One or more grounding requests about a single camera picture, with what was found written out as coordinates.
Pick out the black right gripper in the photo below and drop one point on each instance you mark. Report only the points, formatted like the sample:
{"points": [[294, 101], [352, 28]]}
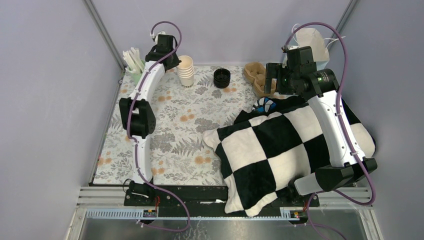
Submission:
{"points": [[274, 70]]}

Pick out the light blue paper bag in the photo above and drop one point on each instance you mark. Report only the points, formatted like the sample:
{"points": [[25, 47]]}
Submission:
{"points": [[311, 37]]}

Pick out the stack of paper cups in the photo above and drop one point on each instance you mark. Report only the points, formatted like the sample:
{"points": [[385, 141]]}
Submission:
{"points": [[185, 71]]}

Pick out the stack of cardboard cup carriers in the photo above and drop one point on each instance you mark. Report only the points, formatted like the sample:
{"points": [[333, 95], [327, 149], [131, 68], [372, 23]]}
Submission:
{"points": [[255, 73]]}

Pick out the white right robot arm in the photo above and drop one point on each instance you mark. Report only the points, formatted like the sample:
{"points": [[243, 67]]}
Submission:
{"points": [[348, 163]]}

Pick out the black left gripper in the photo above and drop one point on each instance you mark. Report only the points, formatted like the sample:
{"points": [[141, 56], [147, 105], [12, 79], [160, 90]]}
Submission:
{"points": [[174, 62]]}

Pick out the blue white patterned object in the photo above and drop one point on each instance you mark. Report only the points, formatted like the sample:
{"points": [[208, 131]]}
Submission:
{"points": [[263, 105]]}

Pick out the black white checkered pillow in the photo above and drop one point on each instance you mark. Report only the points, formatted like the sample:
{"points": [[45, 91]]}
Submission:
{"points": [[261, 152]]}

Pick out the green cup with straws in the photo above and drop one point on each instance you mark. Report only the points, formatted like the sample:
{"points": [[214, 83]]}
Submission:
{"points": [[135, 66]]}

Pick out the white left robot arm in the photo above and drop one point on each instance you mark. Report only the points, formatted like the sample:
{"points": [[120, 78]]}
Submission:
{"points": [[138, 118]]}

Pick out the floral patterned table mat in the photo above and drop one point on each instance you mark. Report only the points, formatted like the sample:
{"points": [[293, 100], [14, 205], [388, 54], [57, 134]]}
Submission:
{"points": [[177, 153]]}

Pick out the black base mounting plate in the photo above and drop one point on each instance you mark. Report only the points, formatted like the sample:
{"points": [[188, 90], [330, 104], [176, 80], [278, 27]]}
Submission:
{"points": [[202, 201]]}

